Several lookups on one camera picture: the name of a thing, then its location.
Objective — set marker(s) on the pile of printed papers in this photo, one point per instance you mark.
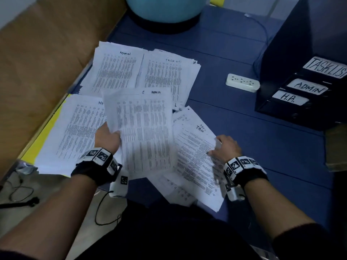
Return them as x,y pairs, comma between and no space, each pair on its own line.
195,159

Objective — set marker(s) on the white partition panel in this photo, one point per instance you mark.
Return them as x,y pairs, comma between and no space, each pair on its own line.
260,7

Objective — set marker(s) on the printed paper sheet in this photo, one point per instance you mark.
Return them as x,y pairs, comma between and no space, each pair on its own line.
143,132

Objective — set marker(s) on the grey plastic sheet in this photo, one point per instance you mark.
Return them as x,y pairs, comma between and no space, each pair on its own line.
26,168

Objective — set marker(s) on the teal cylindrical barrel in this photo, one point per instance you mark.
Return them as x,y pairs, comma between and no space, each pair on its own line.
165,10

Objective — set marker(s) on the brown cardboard box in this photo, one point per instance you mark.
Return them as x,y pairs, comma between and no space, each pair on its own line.
337,149

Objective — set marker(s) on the person's left forearm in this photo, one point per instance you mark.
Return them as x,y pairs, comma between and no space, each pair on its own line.
49,219

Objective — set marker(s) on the person's right hand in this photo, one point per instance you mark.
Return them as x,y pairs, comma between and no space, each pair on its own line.
226,149

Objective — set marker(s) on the neat stack of printed papers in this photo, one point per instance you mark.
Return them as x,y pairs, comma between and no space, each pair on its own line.
168,75
70,132
114,67

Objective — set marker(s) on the yellow plastic item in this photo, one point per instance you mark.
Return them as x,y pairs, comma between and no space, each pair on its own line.
217,1

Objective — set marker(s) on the black marker wristband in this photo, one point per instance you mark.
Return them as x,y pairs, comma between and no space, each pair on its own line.
245,170
96,166

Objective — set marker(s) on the yellow folder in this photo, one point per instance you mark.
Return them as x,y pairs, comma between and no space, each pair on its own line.
46,132

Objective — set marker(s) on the person's left hand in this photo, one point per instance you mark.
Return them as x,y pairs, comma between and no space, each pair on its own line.
107,140

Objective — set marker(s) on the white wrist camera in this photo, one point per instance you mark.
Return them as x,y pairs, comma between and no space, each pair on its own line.
233,192
119,184

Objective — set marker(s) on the person's right forearm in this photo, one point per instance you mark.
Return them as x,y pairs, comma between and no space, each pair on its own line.
271,205

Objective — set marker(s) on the white power strip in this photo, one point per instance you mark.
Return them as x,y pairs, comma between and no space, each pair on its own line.
243,82

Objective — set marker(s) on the person's dark trousers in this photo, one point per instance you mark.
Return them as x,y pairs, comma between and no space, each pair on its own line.
179,235

